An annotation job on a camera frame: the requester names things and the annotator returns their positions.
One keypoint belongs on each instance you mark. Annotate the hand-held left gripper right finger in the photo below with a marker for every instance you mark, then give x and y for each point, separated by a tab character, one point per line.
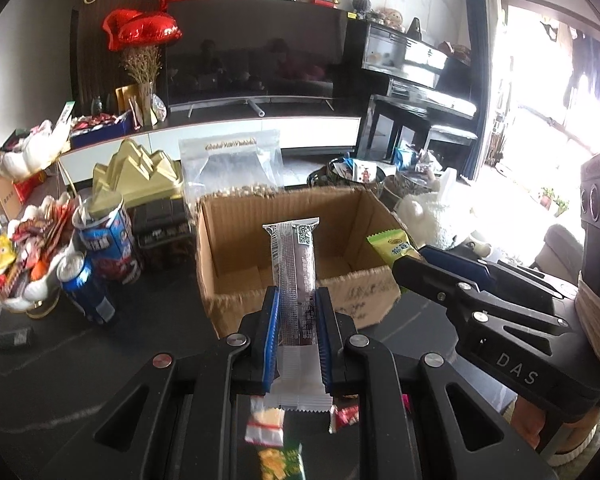
325	340

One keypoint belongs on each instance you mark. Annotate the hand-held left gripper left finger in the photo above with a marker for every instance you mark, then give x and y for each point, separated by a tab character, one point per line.
271	340

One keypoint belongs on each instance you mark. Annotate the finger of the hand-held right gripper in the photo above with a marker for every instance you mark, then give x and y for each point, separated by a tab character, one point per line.
430	280
455	261

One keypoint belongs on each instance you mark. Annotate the clear brown snack bar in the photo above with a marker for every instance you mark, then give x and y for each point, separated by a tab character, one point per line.
297	270

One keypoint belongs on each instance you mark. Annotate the person's right forearm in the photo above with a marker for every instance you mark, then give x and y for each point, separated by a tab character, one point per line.
587	452

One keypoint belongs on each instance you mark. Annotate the mixed snacks pile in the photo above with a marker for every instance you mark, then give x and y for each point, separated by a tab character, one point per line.
27	135

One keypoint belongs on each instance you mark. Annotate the person's right hand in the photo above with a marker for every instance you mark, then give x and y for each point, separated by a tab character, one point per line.
527	425

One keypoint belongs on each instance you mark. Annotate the white plush sheep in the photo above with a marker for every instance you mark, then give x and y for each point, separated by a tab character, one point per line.
430	215

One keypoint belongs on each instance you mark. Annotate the small red snack packet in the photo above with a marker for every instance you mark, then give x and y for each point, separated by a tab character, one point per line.
345	417

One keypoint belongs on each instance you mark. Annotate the white and red snack packet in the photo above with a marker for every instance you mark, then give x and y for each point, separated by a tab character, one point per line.
265	422

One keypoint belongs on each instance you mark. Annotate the white tissue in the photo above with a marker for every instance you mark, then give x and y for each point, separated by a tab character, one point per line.
447	179

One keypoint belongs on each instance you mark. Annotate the grey patterned bowl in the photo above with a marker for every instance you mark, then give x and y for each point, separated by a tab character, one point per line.
405	187

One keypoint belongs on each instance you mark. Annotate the grey chair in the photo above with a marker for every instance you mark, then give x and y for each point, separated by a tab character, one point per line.
560	247

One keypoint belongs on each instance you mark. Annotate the potted plant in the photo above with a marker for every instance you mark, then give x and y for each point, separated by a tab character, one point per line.
547	197

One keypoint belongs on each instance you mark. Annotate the blue snack packet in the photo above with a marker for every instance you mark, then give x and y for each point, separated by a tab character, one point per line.
405	159

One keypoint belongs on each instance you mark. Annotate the green printed snack packet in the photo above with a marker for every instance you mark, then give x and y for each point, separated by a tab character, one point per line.
280	462

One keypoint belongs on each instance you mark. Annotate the black piano bench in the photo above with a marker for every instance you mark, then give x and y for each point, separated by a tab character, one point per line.
450	135

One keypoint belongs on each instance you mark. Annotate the white printed snack packet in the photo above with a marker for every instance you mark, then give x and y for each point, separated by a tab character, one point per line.
364	171

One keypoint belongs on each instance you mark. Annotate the dark patterned bowl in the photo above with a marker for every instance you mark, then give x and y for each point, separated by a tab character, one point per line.
325	175

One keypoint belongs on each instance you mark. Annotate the dark tin box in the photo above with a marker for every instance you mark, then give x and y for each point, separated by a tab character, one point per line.
160	235

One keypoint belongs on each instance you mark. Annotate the clear zip bag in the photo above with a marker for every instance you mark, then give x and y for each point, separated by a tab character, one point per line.
230	170

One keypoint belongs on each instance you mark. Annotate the dark blue curtain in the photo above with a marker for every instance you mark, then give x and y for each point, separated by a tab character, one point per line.
482	85

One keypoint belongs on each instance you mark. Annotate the large blue tin can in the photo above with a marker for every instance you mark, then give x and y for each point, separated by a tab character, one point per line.
107	245

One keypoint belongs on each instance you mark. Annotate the small blue soda can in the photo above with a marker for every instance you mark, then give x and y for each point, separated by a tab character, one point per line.
87	290

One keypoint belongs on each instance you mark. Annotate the white television cabinet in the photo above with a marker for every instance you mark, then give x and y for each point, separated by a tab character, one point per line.
305	132

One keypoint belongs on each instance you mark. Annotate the black upright piano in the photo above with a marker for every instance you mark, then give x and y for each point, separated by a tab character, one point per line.
405	60

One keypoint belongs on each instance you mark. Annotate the brown plush toy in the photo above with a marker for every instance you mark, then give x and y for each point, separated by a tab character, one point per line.
457	51

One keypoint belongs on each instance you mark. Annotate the gold mountain-shaped box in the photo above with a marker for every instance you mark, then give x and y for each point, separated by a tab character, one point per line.
135	175

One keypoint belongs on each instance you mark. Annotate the black metronome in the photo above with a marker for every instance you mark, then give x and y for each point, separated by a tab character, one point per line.
415	30

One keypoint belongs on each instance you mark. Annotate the white tiered snack stand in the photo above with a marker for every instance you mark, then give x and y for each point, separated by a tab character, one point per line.
35	290

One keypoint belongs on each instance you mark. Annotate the pile of red snack packets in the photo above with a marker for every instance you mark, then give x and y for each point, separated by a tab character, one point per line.
45	240

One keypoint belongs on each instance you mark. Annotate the beige plush toy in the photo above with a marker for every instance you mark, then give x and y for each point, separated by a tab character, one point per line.
391	17

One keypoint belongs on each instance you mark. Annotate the black remote control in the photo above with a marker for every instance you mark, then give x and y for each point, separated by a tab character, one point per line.
12	340

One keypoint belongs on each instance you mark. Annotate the glass vase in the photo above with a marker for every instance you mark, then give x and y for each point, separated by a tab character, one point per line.
147	105

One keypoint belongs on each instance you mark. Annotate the blue candy box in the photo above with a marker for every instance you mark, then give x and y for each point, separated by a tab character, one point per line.
100	136

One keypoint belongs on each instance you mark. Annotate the gold gift bags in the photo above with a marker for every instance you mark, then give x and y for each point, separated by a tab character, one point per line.
126	99

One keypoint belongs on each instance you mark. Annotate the black flat television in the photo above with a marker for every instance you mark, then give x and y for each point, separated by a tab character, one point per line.
260	55

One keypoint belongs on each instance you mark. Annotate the red carton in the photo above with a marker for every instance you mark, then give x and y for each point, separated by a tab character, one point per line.
27	187

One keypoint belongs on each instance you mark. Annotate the green and white packet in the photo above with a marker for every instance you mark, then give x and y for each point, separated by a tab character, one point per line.
67	112

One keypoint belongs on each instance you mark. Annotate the dried flower bunch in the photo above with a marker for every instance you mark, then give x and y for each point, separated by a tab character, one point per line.
140	62

